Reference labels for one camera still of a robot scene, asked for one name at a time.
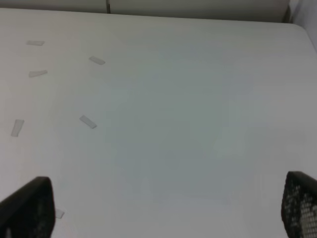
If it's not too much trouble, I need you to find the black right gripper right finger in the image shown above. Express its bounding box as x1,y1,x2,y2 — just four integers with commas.
281,171,317,238

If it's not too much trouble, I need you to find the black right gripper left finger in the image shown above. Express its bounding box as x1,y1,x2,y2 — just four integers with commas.
0,177,55,238

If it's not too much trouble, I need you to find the clear tape piece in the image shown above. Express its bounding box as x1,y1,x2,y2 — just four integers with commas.
55,209,65,219
89,56,105,65
79,115,97,129
11,119,24,137
28,70,48,78
26,40,45,46

